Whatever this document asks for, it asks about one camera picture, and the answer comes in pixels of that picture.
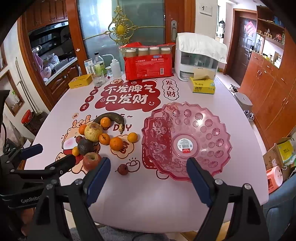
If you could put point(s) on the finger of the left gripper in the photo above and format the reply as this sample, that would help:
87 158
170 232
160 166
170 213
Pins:
63 165
26 153

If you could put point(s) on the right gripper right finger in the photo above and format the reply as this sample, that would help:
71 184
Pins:
247 219

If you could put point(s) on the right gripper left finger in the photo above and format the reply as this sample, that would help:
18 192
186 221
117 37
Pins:
49 221

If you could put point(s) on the small kumquat orange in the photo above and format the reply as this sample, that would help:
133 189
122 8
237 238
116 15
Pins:
75 151

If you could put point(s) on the dark avocado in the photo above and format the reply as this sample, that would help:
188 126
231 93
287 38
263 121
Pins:
85 146

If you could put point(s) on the red apple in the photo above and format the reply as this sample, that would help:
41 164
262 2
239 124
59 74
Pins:
90 161

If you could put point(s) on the yellow brown pear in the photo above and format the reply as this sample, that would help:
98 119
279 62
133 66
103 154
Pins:
93 131

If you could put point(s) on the mandarin with stem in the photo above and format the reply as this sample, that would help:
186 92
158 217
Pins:
104 139

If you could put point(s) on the large orange mandarin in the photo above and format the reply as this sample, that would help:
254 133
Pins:
116 144

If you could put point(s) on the small red hawthorn fruit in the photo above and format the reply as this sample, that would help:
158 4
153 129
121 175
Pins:
122 169

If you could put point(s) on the overripe black banana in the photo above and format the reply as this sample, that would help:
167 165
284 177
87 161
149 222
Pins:
113 117

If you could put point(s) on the pink plastic fruit plate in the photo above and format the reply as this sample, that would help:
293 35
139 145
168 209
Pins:
179 131

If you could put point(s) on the small dark red fruit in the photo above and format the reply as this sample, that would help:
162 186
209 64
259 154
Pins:
78 138

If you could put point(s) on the pink plastic stool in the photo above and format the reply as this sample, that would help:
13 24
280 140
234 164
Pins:
274 179

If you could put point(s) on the cardboard box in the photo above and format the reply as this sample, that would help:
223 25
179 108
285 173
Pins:
281 154

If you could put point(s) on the yellow flat box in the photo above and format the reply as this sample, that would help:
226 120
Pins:
80 81

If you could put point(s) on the clear drinking glass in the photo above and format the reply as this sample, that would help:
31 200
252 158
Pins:
98 78

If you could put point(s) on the clear plastic bottle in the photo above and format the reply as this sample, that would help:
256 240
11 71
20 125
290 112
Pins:
99 64

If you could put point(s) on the white squeeze bottle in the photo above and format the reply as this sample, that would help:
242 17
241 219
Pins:
113 70

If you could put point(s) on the white round stool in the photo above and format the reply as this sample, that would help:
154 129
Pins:
244 102

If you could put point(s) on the red snack package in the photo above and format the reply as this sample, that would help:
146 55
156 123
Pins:
147 62

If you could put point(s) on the yellow tissue box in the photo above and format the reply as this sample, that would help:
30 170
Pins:
203 83

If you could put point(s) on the white rice dispenser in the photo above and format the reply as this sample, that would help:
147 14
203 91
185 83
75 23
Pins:
188 65

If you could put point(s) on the white cloth cover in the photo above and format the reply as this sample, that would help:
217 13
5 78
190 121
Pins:
194 43

